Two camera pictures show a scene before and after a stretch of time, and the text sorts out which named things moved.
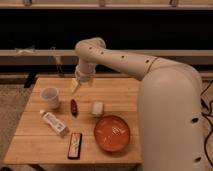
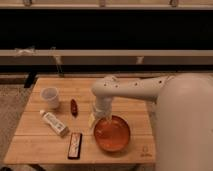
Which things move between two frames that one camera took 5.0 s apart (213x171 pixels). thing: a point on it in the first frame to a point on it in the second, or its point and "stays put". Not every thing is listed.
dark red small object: [74, 108] stays put
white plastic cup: [51, 94] stays put
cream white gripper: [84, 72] to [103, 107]
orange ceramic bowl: [112, 133] stays put
